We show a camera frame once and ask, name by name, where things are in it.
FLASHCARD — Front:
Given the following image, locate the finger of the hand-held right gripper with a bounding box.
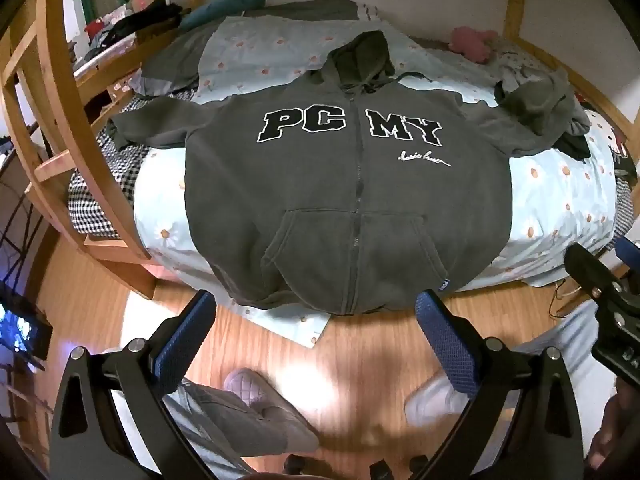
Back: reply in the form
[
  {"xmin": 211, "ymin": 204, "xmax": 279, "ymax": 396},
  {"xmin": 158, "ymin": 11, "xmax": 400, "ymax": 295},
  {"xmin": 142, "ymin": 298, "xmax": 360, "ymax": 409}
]
[
  {"xmin": 564, "ymin": 242, "xmax": 632, "ymax": 311},
  {"xmin": 615, "ymin": 236, "xmax": 640, "ymax": 273}
]

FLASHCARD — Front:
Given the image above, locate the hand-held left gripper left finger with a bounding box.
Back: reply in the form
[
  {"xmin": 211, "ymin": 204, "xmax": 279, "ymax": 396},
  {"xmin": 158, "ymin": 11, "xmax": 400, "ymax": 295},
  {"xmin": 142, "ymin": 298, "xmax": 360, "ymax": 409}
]
[{"xmin": 50, "ymin": 289, "xmax": 222, "ymax": 480}]

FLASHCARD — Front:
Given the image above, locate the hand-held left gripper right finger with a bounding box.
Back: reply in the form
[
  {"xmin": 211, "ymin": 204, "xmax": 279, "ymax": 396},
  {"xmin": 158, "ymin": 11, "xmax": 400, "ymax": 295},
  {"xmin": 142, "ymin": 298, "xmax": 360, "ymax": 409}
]
[{"xmin": 414, "ymin": 289, "xmax": 587, "ymax": 480}]

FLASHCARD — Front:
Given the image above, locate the dark grey zip hoodie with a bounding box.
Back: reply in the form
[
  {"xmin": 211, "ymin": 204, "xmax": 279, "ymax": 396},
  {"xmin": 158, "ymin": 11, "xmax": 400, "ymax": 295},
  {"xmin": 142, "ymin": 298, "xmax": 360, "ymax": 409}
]
[{"xmin": 106, "ymin": 30, "xmax": 563, "ymax": 317}]

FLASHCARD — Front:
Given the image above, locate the pile of grey clothes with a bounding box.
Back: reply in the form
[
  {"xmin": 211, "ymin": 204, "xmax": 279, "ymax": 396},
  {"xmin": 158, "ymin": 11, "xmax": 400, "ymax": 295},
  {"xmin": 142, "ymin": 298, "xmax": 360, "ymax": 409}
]
[{"xmin": 492, "ymin": 64, "xmax": 595, "ymax": 162}]

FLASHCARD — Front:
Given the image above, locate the person's right hand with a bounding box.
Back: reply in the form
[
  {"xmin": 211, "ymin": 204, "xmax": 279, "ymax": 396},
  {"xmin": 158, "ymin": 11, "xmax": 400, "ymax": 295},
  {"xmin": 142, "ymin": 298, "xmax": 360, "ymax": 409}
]
[{"xmin": 586, "ymin": 392, "xmax": 640, "ymax": 470}]

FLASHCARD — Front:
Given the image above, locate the person's right jeans leg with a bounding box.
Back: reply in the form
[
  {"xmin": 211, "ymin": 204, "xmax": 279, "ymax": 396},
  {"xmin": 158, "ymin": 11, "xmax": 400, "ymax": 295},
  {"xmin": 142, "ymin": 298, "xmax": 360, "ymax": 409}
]
[{"xmin": 512, "ymin": 302, "xmax": 617, "ymax": 413}]

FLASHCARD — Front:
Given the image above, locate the person's jeans leg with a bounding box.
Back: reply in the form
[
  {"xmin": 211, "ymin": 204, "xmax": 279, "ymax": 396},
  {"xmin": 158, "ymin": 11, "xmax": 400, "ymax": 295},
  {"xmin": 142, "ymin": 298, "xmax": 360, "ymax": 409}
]
[
  {"xmin": 512, "ymin": 302, "xmax": 617, "ymax": 413},
  {"xmin": 162, "ymin": 379, "xmax": 263, "ymax": 480}
]

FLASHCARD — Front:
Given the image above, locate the white slipper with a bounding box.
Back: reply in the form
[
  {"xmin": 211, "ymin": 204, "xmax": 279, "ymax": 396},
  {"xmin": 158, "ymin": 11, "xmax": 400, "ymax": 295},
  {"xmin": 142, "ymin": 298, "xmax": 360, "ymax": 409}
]
[{"xmin": 403, "ymin": 372, "xmax": 472, "ymax": 429}]

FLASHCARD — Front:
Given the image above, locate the light blue floral bedsheet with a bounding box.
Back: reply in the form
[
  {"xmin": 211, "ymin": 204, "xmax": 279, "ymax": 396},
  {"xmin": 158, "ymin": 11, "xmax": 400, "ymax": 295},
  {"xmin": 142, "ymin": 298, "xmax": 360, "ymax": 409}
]
[{"xmin": 132, "ymin": 14, "xmax": 622, "ymax": 350}]

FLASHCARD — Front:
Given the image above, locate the person's left jeans leg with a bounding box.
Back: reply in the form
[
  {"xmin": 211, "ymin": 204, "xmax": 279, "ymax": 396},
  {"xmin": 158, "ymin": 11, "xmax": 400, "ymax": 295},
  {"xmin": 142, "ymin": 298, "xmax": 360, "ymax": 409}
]
[{"xmin": 162, "ymin": 379, "xmax": 263, "ymax": 480}]

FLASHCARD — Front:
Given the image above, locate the grey quilted slipper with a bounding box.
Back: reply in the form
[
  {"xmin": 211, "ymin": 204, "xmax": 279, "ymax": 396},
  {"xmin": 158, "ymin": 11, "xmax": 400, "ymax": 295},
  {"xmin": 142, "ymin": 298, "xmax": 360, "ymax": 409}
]
[{"xmin": 223, "ymin": 367, "xmax": 322, "ymax": 455}]

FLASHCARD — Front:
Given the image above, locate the cartoon printed cushion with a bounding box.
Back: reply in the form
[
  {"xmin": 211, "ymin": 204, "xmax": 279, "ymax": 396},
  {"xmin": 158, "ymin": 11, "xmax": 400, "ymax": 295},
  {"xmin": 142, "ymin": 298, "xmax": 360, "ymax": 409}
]
[{"xmin": 574, "ymin": 91, "xmax": 640, "ymax": 187}]

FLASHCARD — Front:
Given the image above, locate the lit screen device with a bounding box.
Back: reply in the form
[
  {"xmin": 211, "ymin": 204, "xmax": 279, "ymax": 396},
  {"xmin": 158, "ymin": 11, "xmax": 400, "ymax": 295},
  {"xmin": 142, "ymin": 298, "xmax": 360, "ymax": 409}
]
[{"xmin": 0, "ymin": 280, "xmax": 54, "ymax": 362}]

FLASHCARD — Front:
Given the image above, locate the black white checkered cloth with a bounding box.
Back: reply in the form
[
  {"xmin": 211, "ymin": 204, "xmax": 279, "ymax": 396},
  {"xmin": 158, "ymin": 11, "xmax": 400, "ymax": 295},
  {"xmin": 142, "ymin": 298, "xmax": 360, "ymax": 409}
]
[{"xmin": 67, "ymin": 87, "xmax": 201, "ymax": 237}]

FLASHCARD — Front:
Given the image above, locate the pink plush toy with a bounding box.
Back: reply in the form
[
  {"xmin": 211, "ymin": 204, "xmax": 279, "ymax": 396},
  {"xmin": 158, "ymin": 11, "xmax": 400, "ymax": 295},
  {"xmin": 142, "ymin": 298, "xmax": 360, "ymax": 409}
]
[{"xmin": 446, "ymin": 26, "xmax": 501, "ymax": 66}]

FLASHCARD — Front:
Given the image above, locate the black bag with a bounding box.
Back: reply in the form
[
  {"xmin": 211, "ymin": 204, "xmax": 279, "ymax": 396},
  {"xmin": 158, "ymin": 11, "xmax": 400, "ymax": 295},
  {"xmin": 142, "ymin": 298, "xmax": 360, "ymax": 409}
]
[{"xmin": 84, "ymin": 2, "xmax": 185, "ymax": 62}]

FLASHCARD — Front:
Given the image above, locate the teal pillow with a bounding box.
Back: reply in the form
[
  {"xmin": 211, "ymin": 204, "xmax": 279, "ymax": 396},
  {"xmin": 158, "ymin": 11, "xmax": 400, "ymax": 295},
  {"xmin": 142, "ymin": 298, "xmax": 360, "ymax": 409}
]
[{"xmin": 179, "ymin": 0, "xmax": 269, "ymax": 32}]

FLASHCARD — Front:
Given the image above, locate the thin floor cable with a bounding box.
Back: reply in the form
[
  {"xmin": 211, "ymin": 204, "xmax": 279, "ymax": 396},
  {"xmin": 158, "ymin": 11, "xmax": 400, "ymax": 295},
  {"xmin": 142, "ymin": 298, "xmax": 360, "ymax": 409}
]
[{"xmin": 546, "ymin": 279, "xmax": 582, "ymax": 319}]

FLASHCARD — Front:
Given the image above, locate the wooden bunk bed frame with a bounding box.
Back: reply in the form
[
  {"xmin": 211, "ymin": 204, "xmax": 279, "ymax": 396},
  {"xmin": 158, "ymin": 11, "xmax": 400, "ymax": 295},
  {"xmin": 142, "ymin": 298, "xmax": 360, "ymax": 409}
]
[{"xmin": 0, "ymin": 0, "xmax": 640, "ymax": 302}]

